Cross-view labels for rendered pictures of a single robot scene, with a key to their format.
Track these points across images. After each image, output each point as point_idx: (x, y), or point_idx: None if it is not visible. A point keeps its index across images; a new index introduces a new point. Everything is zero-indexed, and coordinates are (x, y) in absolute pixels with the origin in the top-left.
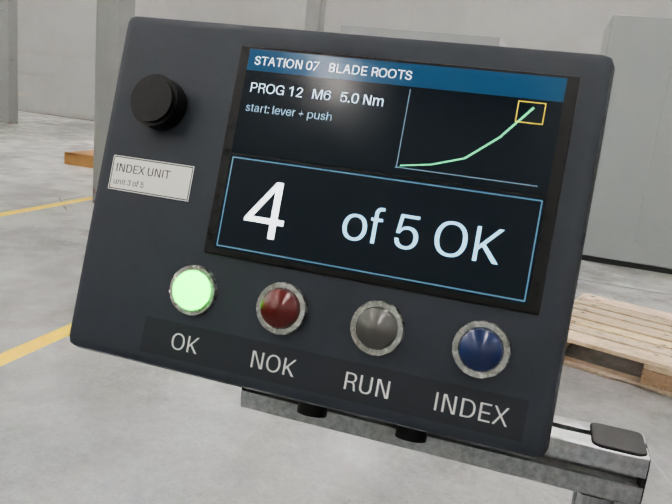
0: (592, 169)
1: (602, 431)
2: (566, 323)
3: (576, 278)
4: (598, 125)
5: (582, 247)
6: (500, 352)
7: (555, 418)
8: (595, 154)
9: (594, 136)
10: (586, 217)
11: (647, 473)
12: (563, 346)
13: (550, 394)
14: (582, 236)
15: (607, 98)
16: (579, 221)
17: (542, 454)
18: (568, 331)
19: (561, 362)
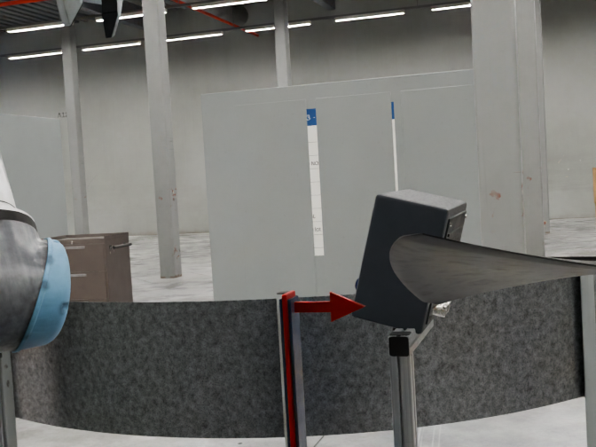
0: (369, 229)
1: (403, 332)
2: (359, 276)
3: (364, 262)
4: (372, 215)
5: (366, 253)
6: (356, 284)
7: (410, 329)
8: (370, 224)
9: (371, 219)
10: (366, 244)
11: (388, 341)
12: (358, 283)
13: (355, 296)
14: (365, 249)
15: (374, 207)
16: (365, 245)
17: (352, 315)
18: (361, 278)
19: (358, 287)
